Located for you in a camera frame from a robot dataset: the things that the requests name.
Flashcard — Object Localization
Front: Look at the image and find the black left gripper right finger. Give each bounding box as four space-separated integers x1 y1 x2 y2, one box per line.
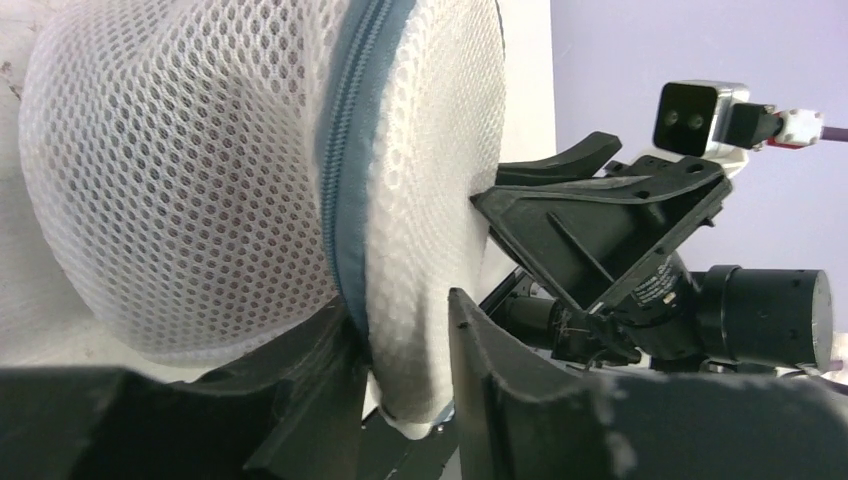
448 288 847 479

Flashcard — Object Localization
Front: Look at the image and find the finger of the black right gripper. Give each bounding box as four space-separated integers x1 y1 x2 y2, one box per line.
470 154 734 313
495 131 622 187

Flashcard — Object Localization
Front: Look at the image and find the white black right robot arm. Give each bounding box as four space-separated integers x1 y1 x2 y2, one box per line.
471 132 833 376

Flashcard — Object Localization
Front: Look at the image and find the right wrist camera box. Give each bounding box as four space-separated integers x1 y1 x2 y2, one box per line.
652 80 783 159

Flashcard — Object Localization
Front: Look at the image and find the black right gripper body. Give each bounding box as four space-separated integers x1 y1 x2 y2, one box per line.
482 251 703 366

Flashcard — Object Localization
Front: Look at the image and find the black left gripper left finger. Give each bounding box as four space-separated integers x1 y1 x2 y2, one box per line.
1 299 366 479

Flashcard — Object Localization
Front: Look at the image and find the white mesh laundry bag blue zipper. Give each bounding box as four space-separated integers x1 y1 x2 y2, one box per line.
19 1 506 439

